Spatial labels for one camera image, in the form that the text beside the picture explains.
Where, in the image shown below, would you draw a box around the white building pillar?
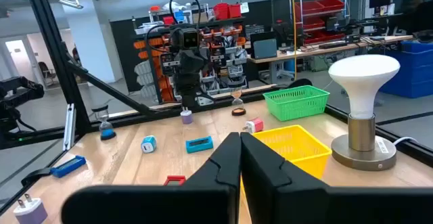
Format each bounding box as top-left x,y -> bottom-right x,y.
62,0 -> 118,85

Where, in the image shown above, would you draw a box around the cyan digital clock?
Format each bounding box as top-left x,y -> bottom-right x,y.
185,135 -> 214,155

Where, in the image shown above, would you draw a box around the grey laptop screen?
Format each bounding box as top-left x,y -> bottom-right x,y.
252,38 -> 278,60

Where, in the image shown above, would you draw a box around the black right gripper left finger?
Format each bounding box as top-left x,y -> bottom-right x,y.
60,131 -> 242,224

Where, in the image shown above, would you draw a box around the purple USB wall charger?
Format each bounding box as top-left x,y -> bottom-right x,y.
12,193 -> 49,224
179,106 -> 194,126

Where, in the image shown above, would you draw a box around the yellow cable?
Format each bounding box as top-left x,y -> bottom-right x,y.
290,0 -> 298,83

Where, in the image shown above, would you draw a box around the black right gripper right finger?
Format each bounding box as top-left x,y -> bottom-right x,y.
240,131 -> 433,224

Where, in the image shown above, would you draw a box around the red digital clock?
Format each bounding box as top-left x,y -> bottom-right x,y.
162,175 -> 187,187

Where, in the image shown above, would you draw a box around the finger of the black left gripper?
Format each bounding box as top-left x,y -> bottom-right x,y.
180,51 -> 193,79
191,50 -> 206,79

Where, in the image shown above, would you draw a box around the shelf rack with red bins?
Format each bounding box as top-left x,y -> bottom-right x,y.
294,0 -> 349,45

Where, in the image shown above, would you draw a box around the light blue USB wall charger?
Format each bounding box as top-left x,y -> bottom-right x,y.
140,135 -> 158,155

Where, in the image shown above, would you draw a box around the orange sand hourglass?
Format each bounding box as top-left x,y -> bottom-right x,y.
227,78 -> 248,117

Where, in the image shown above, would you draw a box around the white bulb lamp metal base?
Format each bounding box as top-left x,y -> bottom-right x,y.
327,53 -> 402,172

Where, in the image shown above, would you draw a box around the wooden workbench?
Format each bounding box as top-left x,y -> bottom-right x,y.
248,34 -> 415,85

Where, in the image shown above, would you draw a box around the blue crate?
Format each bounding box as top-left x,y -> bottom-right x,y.
378,41 -> 433,99

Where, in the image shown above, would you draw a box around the orange and grey parts rack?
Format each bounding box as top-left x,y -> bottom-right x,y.
133,2 -> 250,103

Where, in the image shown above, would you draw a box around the silver aluminium bracket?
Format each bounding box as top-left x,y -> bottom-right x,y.
62,103 -> 77,152

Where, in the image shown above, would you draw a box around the yellow plastic basket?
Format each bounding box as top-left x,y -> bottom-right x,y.
240,124 -> 334,198

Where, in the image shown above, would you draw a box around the white lamp cable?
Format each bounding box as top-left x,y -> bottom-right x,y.
392,135 -> 420,148

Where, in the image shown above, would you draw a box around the pink USB wall charger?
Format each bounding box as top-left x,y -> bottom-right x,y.
242,117 -> 265,135

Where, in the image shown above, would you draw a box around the office chair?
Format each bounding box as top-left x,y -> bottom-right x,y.
37,61 -> 58,86

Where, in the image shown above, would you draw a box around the black table clamp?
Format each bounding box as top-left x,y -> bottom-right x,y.
20,167 -> 53,187

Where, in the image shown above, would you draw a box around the black aluminium table frame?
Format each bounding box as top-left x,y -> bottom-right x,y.
0,0 -> 433,217

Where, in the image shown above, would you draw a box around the red storage bin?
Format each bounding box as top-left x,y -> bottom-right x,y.
212,2 -> 231,20
229,3 -> 243,19

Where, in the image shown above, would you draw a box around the black device beside table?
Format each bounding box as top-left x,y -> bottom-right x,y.
0,76 -> 45,135

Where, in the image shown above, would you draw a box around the blue digital clock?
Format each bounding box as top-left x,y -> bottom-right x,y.
49,154 -> 87,179

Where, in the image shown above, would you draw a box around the green plastic basket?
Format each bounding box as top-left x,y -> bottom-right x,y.
262,85 -> 331,122

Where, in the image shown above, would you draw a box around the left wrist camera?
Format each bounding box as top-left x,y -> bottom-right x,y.
175,26 -> 201,51

